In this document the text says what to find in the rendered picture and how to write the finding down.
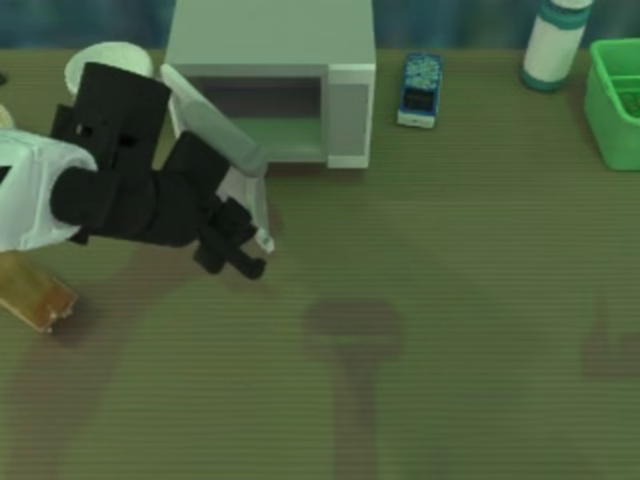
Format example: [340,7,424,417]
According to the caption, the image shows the white microwave oven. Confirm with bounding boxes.
[164,0,377,172]

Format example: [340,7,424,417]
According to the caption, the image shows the white bottle with teal bands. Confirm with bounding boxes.
[518,0,585,93]

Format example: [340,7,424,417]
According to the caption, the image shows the brown wooden block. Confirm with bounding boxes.
[0,248,81,335]

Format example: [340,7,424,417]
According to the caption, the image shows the blue and white box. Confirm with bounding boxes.
[396,51,444,130]

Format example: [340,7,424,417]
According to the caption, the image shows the green plastic bin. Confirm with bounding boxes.
[583,39,640,172]

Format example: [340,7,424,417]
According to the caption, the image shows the white round cup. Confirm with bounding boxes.
[64,41,155,97]

